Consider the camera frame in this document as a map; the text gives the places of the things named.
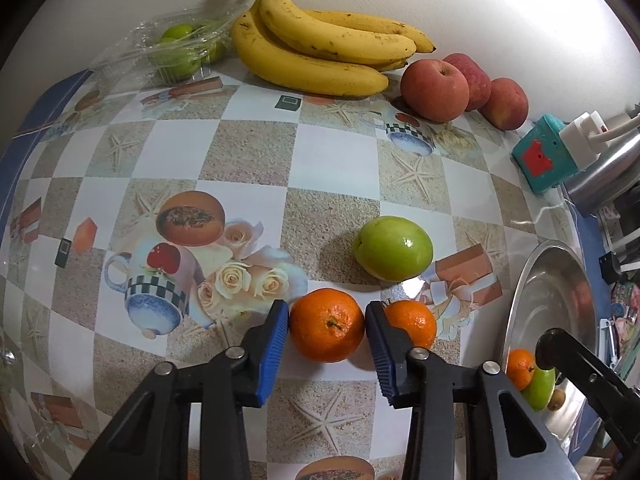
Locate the brown longan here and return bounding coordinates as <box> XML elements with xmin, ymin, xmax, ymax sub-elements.
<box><xmin>547</xmin><ymin>388</ymin><xmax>566</xmax><ymax>412</ymax></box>

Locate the small green jujube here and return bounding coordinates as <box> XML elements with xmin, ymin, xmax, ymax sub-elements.
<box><xmin>521</xmin><ymin>367</ymin><xmax>556</xmax><ymax>412</ymax></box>

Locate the large green jujube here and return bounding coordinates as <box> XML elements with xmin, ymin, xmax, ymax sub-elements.
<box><xmin>352</xmin><ymin>216</ymin><xmax>434</xmax><ymax>283</ymax></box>

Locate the small orange tangerine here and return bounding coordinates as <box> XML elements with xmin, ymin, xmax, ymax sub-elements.
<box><xmin>506</xmin><ymin>348</ymin><xmax>536</xmax><ymax>391</ymax></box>

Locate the bag of green fruits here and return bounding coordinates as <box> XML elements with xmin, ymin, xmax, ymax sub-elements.
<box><xmin>90</xmin><ymin>6</ymin><xmax>240</xmax><ymax>93</ymax></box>

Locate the large steel bowl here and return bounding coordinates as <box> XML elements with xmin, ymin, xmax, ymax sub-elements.
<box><xmin>499</xmin><ymin>240</ymin><xmax>597</xmax><ymax>441</ymax></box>

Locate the black power adapter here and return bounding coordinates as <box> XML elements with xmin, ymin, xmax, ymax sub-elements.
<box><xmin>599</xmin><ymin>252</ymin><xmax>624</xmax><ymax>285</ymax></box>

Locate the patterned plastic tablecloth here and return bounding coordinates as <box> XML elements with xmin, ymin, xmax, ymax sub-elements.
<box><xmin>1</xmin><ymin>61</ymin><xmax>580</xmax><ymax>479</ymax></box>

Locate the teal toy box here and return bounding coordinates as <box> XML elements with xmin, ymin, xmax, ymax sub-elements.
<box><xmin>512</xmin><ymin>114</ymin><xmax>578</xmax><ymax>194</ymax></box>

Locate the steel thermos jug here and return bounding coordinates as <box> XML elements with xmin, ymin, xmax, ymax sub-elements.
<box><xmin>564</xmin><ymin>129</ymin><xmax>640</xmax><ymax>216</ymax></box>

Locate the peach coloured apple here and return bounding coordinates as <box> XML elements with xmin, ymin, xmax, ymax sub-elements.
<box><xmin>400</xmin><ymin>60</ymin><xmax>470</xmax><ymax>124</ymax></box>

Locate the red apple right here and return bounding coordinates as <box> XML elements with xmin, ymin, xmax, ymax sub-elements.
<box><xmin>480</xmin><ymin>77</ymin><xmax>528</xmax><ymax>130</ymax></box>

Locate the red apple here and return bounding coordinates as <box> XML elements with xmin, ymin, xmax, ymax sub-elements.
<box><xmin>480</xmin><ymin>77</ymin><xmax>528</xmax><ymax>130</ymax></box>
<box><xmin>444</xmin><ymin>53</ymin><xmax>491</xmax><ymax>112</ymax></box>

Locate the red apple middle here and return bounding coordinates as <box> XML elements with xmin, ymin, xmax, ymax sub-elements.
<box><xmin>444</xmin><ymin>53</ymin><xmax>491</xmax><ymax>112</ymax></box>

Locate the yellow banana bunch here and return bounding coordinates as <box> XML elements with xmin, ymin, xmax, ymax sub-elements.
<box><xmin>231</xmin><ymin>0</ymin><xmax>436</xmax><ymax>99</ymax></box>

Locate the blue cloth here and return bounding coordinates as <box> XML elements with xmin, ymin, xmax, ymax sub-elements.
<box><xmin>0</xmin><ymin>70</ymin><xmax>92</xmax><ymax>229</ymax></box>

